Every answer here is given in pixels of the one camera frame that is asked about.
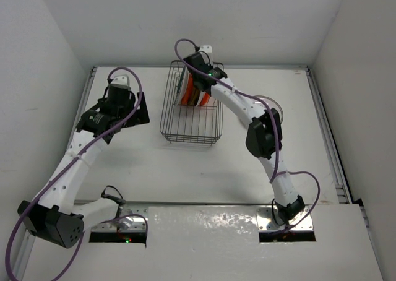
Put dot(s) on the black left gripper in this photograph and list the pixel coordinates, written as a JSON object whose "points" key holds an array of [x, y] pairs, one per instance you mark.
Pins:
{"points": [[140, 117]]}

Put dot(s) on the orange plastic plate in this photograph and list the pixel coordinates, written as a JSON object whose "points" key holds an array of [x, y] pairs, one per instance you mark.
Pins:
{"points": [[204, 98], [188, 91]]}

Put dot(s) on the white plate green red rim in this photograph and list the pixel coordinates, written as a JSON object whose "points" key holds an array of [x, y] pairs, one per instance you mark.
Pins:
{"points": [[272, 104]]}

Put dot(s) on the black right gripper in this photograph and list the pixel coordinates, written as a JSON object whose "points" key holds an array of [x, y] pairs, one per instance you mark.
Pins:
{"points": [[210, 67]]}

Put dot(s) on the white front cover panel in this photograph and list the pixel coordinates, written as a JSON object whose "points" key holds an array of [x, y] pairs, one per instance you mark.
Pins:
{"points": [[218, 243]]}

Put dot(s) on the yellow patterned brown plate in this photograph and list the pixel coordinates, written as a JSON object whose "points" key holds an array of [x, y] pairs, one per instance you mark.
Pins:
{"points": [[196, 97]]}

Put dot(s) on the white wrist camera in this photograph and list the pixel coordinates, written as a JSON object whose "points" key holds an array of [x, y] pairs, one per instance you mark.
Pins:
{"points": [[121, 82], [207, 53]]}

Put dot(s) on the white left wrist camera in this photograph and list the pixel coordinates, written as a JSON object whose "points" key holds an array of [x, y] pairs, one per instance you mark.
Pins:
{"points": [[121, 82]]}

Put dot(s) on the aluminium table edge rail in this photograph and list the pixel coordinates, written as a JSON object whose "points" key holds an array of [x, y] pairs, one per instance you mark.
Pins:
{"points": [[336, 167]]}

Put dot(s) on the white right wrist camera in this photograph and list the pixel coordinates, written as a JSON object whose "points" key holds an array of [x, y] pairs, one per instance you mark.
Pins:
{"points": [[207, 53]]}

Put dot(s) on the left metal arm base plate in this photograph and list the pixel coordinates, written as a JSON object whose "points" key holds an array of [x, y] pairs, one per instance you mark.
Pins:
{"points": [[131, 218]]}

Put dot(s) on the grey wire dish rack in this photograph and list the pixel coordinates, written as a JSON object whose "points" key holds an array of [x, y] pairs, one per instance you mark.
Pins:
{"points": [[188, 124]]}

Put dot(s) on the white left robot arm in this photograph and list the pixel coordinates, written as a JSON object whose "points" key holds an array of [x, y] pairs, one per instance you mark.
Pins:
{"points": [[53, 216]]}

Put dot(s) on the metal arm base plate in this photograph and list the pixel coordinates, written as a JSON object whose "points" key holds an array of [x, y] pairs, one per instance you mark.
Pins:
{"points": [[268, 220]]}

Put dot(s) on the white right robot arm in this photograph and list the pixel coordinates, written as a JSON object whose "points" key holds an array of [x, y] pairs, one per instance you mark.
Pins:
{"points": [[264, 133]]}

